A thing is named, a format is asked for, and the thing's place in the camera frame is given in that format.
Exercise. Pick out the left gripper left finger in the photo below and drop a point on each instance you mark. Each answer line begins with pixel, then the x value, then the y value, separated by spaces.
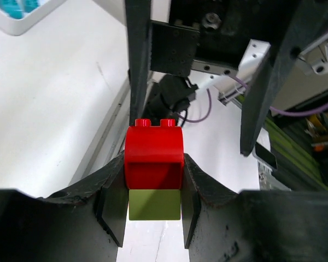
pixel 83 222

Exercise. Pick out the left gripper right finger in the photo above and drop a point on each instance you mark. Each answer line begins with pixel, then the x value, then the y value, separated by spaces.
pixel 253 225

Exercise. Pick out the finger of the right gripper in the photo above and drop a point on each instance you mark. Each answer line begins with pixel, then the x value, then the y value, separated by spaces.
pixel 138 23
pixel 289 27

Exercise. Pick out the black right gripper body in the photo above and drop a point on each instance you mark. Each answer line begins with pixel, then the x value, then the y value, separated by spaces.
pixel 213 32

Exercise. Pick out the pale yellow sloped lego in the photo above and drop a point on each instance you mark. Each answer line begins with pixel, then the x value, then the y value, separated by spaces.
pixel 154 204

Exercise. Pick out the red rounded lego brick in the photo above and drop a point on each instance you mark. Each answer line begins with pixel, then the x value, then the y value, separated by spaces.
pixel 154 155

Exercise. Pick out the blue long lego brick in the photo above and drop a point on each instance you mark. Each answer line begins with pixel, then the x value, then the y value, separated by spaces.
pixel 11 8

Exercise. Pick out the blue rounded lego brick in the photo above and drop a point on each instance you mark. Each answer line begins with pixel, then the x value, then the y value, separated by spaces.
pixel 31 5

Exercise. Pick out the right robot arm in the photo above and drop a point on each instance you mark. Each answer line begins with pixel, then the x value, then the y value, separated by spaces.
pixel 167 93

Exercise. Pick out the white compartment tray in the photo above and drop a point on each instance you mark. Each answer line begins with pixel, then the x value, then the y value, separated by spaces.
pixel 17 27

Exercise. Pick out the aluminium front rail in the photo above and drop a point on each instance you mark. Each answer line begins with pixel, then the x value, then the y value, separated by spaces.
pixel 109 138

